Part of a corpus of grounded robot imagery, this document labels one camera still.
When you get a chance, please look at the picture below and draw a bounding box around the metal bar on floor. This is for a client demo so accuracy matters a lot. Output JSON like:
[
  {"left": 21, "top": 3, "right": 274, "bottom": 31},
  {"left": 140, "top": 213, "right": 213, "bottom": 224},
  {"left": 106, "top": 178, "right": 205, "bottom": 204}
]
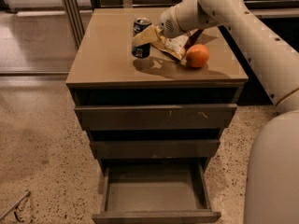
[{"left": 0, "top": 190, "right": 31, "bottom": 221}]

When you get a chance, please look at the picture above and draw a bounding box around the grey open bottom drawer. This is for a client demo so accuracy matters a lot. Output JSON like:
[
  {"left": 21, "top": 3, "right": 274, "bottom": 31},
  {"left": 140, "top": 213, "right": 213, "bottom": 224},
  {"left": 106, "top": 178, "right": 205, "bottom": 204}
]
[{"left": 93, "top": 161, "right": 221, "bottom": 224}]

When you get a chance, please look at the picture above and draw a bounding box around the grey top drawer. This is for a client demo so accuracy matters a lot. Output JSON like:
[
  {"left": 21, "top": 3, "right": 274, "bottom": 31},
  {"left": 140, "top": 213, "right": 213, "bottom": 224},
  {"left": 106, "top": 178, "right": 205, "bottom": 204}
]
[{"left": 75, "top": 104, "right": 236, "bottom": 131}]

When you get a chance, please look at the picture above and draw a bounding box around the grey drawer cabinet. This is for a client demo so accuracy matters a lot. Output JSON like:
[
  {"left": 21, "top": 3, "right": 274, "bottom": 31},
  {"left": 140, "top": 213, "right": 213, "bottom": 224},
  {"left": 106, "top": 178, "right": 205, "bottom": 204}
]
[{"left": 66, "top": 8, "right": 248, "bottom": 167}]

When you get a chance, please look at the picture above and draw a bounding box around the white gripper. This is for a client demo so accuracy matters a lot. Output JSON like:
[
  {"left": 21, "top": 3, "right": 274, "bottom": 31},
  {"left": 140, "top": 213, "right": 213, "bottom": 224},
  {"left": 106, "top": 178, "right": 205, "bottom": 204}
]
[{"left": 132, "top": 0, "right": 218, "bottom": 47}]

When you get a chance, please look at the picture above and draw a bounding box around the metal railing frame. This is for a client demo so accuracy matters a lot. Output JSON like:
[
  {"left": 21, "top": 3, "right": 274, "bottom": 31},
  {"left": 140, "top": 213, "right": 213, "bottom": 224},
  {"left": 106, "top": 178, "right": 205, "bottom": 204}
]
[{"left": 56, "top": 0, "right": 299, "bottom": 49}]

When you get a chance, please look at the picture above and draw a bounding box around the grey middle drawer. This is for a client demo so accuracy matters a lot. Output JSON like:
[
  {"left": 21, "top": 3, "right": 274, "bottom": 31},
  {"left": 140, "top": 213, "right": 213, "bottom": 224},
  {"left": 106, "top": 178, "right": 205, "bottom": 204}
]
[{"left": 90, "top": 139, "right": 220, "bottom": 160}]

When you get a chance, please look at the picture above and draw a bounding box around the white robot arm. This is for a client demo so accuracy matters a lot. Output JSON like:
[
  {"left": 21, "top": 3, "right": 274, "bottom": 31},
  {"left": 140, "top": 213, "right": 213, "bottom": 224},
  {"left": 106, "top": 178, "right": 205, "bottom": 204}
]
[{"left": 133, "top": 0, "right": 299, "bottom": 224}]

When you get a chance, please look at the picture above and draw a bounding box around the orange fruit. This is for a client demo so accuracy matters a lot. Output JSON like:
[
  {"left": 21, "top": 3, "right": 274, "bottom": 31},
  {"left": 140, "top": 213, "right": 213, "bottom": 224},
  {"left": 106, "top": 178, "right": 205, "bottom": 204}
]
[{"left": 186, "top": 44, "right": 209, "bottom": 68}]

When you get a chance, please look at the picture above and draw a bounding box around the blue pepsi can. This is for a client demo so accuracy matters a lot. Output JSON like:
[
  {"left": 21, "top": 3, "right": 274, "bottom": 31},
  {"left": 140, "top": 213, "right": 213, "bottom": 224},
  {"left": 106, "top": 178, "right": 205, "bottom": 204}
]
[{"left": 132, "top": 18, "right": 151, "bottom": 59}]

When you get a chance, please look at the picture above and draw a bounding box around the brown chip bag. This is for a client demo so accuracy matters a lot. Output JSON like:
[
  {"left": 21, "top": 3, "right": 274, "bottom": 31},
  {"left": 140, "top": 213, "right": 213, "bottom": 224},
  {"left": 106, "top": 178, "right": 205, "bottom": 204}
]
[{"left": 151, "top": 30, "right": 203, "bottom": 61}]

